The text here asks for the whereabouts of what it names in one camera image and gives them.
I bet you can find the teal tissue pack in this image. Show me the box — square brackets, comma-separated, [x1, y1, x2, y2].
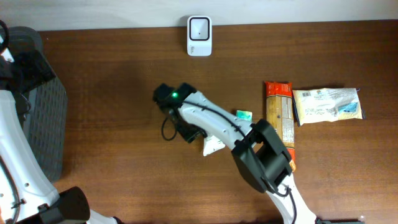
[236, 110, 252, 121]

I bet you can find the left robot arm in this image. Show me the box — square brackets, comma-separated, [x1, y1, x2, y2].
[1, 23, 119, 223]

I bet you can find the white cream tube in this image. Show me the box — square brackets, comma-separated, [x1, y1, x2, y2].
[203, 135, 226, 156]

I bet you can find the orange spaghetti packet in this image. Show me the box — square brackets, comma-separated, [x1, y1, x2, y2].
[265, 82, 297, 171]

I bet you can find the white barcode scanner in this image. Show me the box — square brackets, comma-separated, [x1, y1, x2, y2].
[187, 16, 213, 57]

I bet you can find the grey plastic mesh basket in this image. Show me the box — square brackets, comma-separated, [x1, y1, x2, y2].
[1, 27, 68, 183]

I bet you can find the cream snack bag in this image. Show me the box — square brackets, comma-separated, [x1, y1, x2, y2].
[293, 88, 365, 126]

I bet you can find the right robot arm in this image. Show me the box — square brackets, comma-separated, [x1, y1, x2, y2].
[153, 83, 318, 223]

